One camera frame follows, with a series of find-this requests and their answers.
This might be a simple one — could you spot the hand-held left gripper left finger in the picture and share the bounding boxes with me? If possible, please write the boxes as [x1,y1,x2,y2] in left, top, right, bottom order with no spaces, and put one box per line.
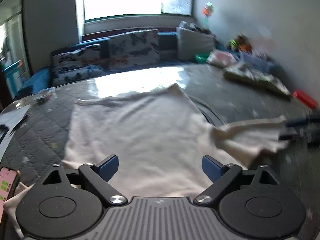
[37,154,128,207]

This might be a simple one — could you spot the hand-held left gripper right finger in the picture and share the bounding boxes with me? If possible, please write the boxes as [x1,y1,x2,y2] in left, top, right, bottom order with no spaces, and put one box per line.
[194,155,281,207]

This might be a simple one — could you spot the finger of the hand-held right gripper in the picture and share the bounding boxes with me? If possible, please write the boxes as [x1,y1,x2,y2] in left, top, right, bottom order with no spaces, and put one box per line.
[278,127,302,141]
[286,114,320,128]

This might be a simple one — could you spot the cream white long-sleeved shirt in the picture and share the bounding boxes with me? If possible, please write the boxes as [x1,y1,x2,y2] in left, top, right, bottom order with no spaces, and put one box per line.
[3,83,292,239]

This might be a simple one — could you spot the red plastic stool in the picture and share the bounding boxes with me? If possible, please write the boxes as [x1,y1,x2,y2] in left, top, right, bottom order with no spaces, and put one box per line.
[292,90,320,109]

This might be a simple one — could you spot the round black induction cooker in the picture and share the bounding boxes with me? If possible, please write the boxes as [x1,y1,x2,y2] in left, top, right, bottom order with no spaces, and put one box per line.
[194,99,227,128]

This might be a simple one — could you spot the light green blanket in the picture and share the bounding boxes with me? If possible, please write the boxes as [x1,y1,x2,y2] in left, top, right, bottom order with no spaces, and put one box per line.
[223,64,292,98]

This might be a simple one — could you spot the clear plastic storage box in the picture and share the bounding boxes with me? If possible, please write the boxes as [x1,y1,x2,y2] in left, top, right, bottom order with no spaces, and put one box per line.
[239,52,276,73]

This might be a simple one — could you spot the grey quilted star table cover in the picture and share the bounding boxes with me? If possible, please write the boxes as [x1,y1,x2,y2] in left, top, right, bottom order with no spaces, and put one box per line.
[0,62,320,240]

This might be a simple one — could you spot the small clear plastic box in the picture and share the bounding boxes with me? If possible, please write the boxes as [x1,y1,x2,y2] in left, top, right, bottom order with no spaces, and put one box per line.
[34,88,56,104]

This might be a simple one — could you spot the pink and white bag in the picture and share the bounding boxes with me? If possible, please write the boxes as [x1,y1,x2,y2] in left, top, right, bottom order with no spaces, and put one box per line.
[207,50,237,68]

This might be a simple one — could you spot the brown teddy bear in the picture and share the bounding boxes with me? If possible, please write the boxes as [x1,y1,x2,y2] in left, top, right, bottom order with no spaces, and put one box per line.
[228,35,247,51]

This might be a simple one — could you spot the smartphone with pink screen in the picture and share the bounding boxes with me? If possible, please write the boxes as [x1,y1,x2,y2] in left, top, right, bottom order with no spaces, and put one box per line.
[0,167,21,212]

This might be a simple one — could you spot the white paper sheet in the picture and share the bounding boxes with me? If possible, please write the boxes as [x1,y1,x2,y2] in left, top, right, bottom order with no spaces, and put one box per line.
[0,103,32,131]

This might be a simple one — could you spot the green bowl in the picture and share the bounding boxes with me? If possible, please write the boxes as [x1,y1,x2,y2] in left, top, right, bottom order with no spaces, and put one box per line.
[195,53,210,64]

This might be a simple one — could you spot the large butterfly print cushion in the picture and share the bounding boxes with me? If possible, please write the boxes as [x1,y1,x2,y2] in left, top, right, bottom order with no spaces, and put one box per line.
[107,29,161,72]

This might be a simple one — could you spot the grey pillow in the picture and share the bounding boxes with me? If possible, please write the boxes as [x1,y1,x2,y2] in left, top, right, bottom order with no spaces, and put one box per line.
[176,26,217,61]

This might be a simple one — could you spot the blue sofa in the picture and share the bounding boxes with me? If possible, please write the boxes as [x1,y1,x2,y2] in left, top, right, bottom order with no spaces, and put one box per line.
[15,31,225,98]

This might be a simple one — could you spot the black and white plush toy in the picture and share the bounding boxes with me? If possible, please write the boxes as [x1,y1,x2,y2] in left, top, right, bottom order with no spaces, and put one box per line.
[178,20,208,33]

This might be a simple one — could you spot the pink pinwheel toy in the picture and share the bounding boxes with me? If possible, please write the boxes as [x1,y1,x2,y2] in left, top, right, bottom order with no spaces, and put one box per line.
[201,2,215,29]

